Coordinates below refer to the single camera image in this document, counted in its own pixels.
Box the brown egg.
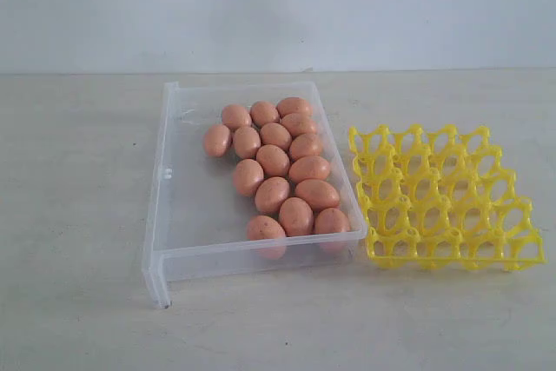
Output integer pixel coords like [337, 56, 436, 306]
[221, 104, 252, 131]
[295, 179, 340, 212]
[232, 159, 264, 196]
[288, 156, 331, 183]
[278, 197, 314, 237]
[255, 144, 290, 177]
[276, 96, 313, 118]
[255, 176, 290, 215]
[247, 215, 287, 260]
[203, 124, 232, 157]
[314, 208, 350, 254]
[250, 101, 280, 128]

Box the yellow plastic egg tray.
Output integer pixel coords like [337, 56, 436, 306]
[348, 124, 546, 271]

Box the brown egg third row right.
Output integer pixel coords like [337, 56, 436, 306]
[288, 133, 323, 162]

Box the brown egg second row middle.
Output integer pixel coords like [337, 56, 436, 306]
[260, 123, 292, 151]

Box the brown egg second row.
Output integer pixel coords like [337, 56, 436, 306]
[260, 123, 292, 151]
[281, 113, 318, 137]
[233, 126, 261, 159]

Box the brown egg second row left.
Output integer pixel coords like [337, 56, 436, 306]
[233, 126, 261, 159]

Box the brown egg second row right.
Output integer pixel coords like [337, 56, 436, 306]
[281, 113, 318, 137]

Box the clear plastic tray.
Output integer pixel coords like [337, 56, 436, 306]
[142, 81, 367, 308]

